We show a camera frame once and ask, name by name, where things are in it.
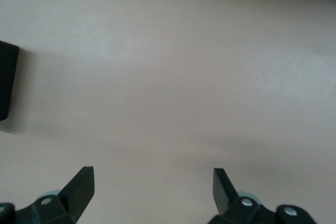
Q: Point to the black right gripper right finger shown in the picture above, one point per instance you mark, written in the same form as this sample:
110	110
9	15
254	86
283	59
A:
223	195

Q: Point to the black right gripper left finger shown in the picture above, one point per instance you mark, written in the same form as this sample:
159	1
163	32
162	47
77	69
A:
76	195

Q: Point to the black plastic box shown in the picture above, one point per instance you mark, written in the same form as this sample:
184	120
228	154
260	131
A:
6	82

